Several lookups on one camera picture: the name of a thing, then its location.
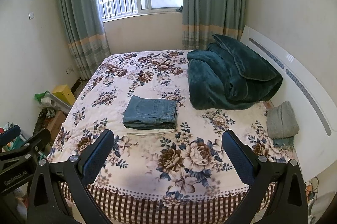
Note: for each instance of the brown cardboard box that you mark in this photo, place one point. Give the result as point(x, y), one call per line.
point(55, 124)

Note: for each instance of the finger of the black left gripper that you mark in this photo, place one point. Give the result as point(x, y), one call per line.
point(34, 144)
point(9, 135)

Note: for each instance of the floral bed cover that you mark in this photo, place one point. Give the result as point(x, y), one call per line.
point(179, 177)

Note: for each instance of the left teal curtain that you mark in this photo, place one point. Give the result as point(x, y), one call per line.
point(85, 34)

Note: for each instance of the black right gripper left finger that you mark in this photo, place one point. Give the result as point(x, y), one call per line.
point(47, 203)

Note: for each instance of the dark teal plush blanket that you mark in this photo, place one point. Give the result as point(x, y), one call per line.
point(229, 75)

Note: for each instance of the yellow box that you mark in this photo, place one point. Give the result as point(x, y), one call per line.
point(63, 92)

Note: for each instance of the white folded cloth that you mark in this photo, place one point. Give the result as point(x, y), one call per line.
point(138, 132)

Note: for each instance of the blue denim jeans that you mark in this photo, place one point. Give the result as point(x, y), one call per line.
point(148, 114)

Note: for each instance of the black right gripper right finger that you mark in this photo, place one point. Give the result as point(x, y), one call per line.
point(288, 203)

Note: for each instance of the grey folded towel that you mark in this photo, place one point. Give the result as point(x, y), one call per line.
point(281, 122)

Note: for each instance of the white headboard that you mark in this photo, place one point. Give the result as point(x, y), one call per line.
point(315, 111)

